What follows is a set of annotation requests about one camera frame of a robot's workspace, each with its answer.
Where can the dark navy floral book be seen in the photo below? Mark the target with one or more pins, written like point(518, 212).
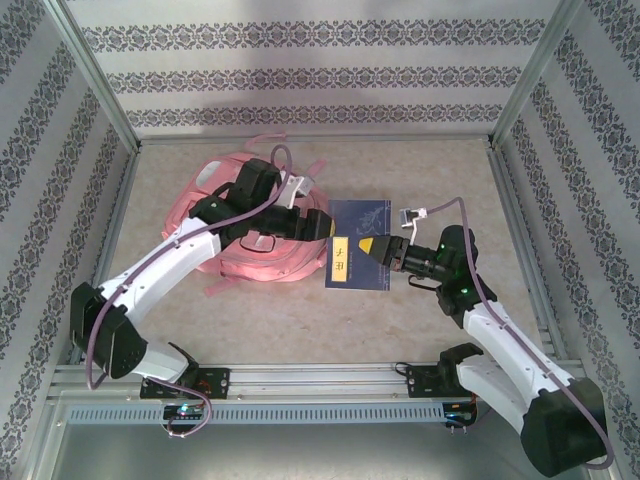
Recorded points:
point(360, 220)

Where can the pink student backpack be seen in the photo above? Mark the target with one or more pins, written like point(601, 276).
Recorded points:
point(280, 265)

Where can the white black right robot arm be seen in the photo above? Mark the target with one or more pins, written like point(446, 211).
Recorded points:
point(500, 345)

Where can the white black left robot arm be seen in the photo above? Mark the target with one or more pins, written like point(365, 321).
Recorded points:
point(165, 260)

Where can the grey metal sheet panel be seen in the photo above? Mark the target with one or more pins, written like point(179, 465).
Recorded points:
point(320, 455)

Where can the aluminium frame cross bar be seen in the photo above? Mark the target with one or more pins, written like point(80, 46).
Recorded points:
point(225, 140)

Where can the aluminium frame side bar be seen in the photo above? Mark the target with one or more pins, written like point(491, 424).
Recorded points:
point(530, 250)
point(107, 250)

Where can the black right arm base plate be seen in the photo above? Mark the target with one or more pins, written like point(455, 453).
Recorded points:
point(420, 382)

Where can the aluminium mounting rail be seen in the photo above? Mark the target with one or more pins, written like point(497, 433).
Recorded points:
point(320, 382)

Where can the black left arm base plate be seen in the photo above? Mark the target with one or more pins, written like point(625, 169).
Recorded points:
point(220, 382)

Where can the aluminium frame post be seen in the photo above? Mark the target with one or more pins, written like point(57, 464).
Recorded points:
point(97, 75)
point(532, 75)

